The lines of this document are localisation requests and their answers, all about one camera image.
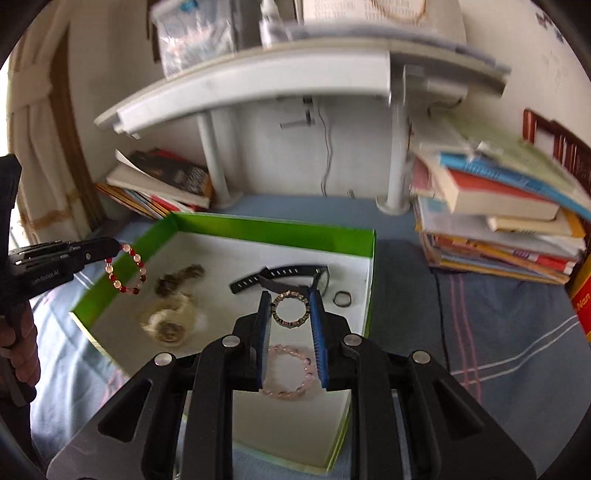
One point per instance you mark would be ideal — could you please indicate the tall stack of books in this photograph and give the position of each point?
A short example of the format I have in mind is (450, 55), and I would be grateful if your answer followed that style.
(498, 221)

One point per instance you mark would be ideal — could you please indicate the open printed book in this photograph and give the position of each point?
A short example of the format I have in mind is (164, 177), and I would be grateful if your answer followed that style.
(351, 14)

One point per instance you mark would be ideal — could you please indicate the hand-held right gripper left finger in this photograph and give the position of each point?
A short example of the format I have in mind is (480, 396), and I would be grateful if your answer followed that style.
(264, 341)

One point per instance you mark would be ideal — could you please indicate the clear plastic packet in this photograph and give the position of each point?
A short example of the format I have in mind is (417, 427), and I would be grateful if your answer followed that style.
(194, 37)

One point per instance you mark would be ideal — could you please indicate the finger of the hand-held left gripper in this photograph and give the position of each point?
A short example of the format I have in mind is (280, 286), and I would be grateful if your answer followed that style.
(94, 257)
(94, 245)

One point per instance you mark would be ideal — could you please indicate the small metal bangle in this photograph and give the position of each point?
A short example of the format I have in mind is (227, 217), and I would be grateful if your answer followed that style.
(335, 300)

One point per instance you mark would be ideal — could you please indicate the white bottle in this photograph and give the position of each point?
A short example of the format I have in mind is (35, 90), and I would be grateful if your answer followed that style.
(270, 23)

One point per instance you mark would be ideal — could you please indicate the person's left hand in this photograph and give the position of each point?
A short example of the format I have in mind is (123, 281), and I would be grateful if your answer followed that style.
(23, 350)

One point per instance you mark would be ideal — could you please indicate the white desk shelf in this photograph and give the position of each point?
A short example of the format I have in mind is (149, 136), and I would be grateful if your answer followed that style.
(277, 69)

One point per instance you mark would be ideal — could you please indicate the red and yellow box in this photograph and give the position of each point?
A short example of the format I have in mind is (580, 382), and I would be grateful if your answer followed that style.
(582, 304)

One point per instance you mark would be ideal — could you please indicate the cream curtain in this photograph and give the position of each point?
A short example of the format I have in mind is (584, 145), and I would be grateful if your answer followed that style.
(41, 161)

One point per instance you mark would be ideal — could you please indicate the black wristwatch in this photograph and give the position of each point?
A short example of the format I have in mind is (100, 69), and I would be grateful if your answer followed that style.
(281, 273)

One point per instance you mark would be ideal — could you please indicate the cream wristwatch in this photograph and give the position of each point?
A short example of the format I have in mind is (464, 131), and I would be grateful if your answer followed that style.
(168, 323)

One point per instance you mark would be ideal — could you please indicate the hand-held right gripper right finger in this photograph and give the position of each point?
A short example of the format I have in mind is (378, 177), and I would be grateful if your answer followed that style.
(318, 341)

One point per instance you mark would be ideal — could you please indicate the dark wooden headboard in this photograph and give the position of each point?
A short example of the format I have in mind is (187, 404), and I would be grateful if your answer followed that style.
(563, 143)

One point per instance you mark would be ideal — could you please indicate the small stack of books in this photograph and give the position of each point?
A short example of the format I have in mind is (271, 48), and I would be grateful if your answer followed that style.
(161, 180)

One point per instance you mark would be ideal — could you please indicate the green cardboard box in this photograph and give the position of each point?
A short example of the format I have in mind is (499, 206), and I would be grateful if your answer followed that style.
(231, 230)

